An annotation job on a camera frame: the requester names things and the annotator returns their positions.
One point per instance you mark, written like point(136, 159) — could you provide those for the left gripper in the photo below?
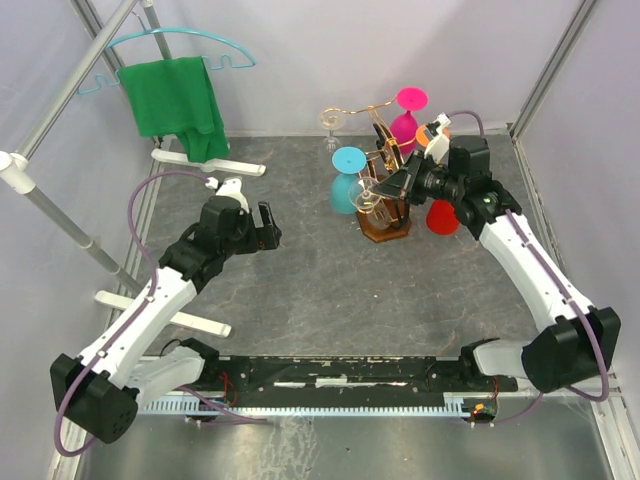
point(266, 237)

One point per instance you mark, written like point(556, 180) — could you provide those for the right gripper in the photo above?
point(415, 165)

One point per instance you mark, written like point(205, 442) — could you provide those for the clear wine glass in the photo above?
point(362, 196)

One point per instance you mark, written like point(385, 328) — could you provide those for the blue plastic wine glass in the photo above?
point(349, 162)

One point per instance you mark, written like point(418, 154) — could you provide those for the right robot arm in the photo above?
point(576, 341)

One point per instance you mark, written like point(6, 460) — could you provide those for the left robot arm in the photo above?
point(102, 388)

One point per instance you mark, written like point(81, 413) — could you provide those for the orange plastic wine glass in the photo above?
point(424, 136)

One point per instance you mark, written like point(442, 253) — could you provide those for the pink plastic wine glass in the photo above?
point(404, 126)

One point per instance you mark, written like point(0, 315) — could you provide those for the red plastic wine glass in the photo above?
point(441, 219)

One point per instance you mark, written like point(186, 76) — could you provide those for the white clothes rack stand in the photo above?
point(88, 164)

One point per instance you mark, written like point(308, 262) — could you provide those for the small clear glass at back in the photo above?
point(331, 120)

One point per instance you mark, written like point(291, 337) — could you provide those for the green cloth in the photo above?
point(176, 97)

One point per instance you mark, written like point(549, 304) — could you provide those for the blue clothes hanger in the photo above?
point(240, 58)

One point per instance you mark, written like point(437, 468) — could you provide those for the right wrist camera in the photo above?
point(438, 140)

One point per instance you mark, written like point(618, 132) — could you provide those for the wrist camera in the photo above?
point(231, 187)
point(438, 140)

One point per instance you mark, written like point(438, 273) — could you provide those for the gold wire wine glass rack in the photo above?
point(390, 218)

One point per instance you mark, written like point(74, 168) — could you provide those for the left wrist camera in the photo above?
point(231, 187)

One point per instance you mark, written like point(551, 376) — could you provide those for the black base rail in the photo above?
point(344, 382)

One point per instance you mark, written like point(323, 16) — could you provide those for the light blue cable duct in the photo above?
point(190, 406)

